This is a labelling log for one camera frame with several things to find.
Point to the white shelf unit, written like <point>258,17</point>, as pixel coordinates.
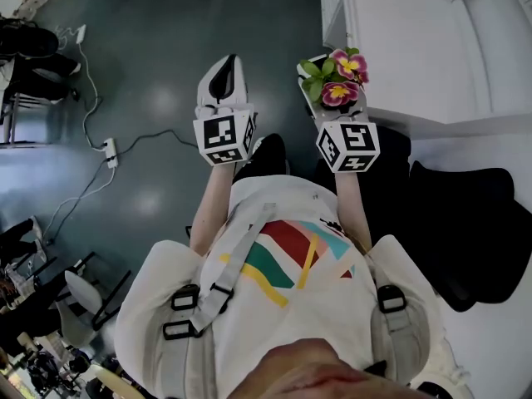
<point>336,6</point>

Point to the black office chair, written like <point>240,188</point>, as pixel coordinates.
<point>457,231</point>

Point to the person's right forearm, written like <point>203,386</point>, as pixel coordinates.
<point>351,206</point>

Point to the person's left forearm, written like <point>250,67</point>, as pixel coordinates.
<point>212,206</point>

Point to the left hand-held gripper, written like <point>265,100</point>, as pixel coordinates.
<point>224,137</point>

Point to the person's face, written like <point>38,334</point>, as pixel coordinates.
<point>316,372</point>

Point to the metal frame chair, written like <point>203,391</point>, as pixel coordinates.
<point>12,114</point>

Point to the pink flowers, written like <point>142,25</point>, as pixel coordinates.
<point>341,92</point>

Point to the person's white shoe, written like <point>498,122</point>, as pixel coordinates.
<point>258,144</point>

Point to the white power strip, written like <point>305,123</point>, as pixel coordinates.
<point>110,152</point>
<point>81,33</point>

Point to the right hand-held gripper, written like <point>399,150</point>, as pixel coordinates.
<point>353,144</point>

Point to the white chair with black legs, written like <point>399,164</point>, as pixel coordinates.
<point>81,293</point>

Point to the person's white printed shirt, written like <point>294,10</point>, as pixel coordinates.
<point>291,326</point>

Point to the person's black trousers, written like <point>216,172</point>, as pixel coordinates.
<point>270,156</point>

